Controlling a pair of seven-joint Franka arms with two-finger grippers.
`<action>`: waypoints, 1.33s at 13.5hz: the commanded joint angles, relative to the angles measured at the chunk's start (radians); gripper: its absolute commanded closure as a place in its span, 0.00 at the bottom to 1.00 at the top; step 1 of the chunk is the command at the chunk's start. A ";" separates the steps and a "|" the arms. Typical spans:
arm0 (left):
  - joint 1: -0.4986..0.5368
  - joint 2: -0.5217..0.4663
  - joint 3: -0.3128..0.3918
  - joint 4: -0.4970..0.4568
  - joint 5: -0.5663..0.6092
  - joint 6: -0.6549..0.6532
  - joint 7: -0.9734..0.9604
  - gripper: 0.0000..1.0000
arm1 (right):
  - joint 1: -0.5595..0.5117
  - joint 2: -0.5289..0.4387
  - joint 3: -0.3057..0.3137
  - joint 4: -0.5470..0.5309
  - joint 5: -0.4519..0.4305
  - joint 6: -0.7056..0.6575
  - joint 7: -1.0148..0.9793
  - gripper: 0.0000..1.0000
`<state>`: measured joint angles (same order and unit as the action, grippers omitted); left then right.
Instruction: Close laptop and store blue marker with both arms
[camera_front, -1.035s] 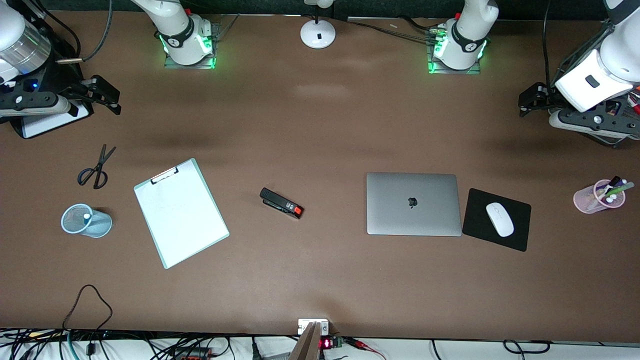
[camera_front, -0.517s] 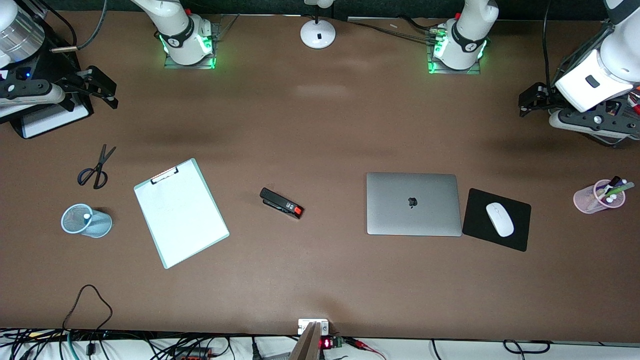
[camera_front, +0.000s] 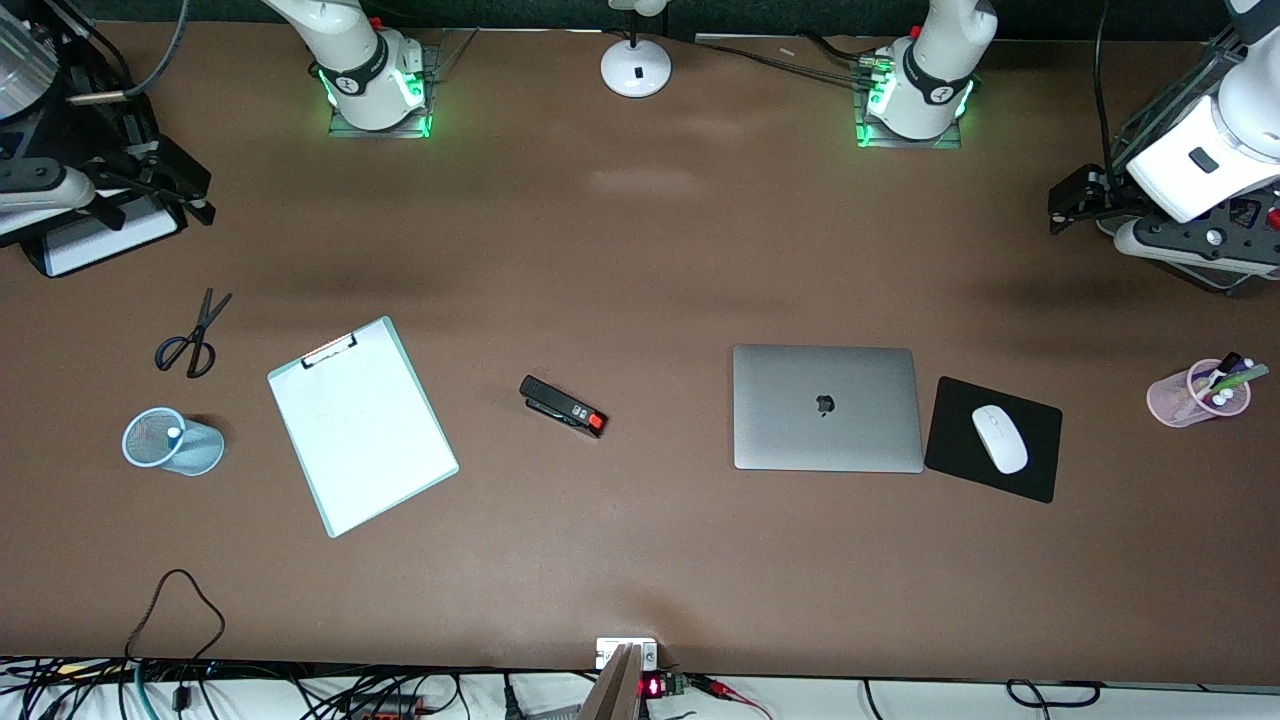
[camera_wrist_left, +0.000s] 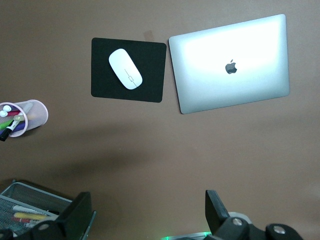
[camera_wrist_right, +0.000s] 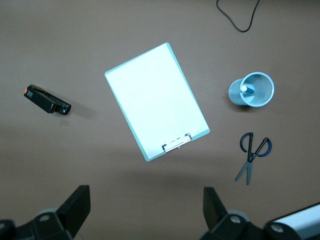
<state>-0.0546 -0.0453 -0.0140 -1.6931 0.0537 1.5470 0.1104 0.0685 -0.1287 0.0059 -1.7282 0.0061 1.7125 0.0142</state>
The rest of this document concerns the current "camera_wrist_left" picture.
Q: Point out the grey metal mesh tray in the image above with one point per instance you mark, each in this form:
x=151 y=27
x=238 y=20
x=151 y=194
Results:
x=25 y=195

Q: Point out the black mouse pad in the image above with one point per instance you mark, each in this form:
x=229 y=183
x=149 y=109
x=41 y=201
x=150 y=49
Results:
x=150 y=65

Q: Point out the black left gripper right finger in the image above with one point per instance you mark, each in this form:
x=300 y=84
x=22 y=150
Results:
x=220 y=220

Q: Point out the pink mesh pen cup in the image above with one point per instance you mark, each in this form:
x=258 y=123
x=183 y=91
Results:
x=37 y=115

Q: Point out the white computer mouse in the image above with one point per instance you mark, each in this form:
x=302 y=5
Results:
x=125 y=68

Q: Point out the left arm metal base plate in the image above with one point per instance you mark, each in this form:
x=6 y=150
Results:
x=187 y=236

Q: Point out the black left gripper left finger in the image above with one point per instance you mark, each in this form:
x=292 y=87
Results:
x=72 y=220

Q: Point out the silver laptop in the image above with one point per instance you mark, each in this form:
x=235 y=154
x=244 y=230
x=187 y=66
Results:
x=225 y=87

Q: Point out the yellow marker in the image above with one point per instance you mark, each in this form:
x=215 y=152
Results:
x=27 y=215

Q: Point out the red labelled marker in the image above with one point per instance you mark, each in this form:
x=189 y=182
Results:
x=25 y=222

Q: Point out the purple marker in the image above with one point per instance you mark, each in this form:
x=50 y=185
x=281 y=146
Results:
x=20 y=127

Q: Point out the black capped white marker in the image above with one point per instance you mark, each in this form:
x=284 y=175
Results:
x=5 y=135

